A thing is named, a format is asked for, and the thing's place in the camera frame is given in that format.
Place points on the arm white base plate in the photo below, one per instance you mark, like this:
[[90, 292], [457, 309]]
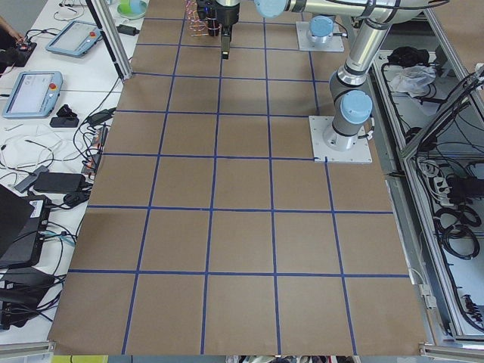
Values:
[[308, 42], [330, 147]]

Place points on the black power brick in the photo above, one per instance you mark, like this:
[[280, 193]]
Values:
[[58, 182]]

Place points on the copper wire wine rack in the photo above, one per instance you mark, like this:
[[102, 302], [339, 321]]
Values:
[[202, 18]]

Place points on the orange black usb hub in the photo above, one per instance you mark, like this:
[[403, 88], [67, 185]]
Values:
[[99, 139], [90, 166]]

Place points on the blue teach pendant near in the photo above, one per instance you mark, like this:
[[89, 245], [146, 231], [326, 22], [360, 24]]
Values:
[[34, 95]]

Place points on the green bowl with blocks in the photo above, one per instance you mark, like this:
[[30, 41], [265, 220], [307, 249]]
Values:
[[132, 9]]

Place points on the aluminium frame post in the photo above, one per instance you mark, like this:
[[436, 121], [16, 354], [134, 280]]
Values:
[[105, 23]]

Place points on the black laptop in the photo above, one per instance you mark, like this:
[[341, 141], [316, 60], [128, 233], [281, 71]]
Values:
[[23, 219]]

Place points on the blue teach pendant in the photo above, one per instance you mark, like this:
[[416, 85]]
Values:
[[34, 95], [75, 39]]

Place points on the blue teach pendant far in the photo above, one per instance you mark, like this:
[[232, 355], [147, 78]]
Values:
[[75, 39]]

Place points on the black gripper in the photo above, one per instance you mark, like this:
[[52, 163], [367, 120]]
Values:
[[227, 16]]

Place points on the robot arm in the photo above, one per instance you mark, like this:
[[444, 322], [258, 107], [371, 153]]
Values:
[[320, 25], [377, 18]]

